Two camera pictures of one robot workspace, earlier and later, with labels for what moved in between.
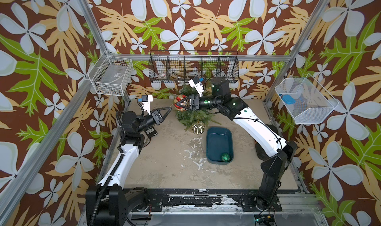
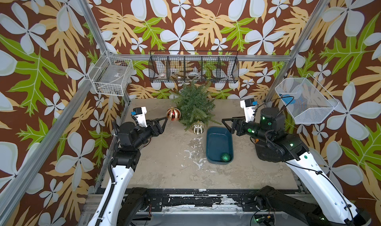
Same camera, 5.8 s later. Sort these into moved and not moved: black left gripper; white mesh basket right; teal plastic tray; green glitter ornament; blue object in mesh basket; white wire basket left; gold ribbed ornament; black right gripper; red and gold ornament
Moved: black left gripper; black right gripper; red and gold ornament
Not moved: green glitter ornament; white mesh basket right; white wire basket left; gold ribbed ornament; teal plastic tray; blue object in mesh basket
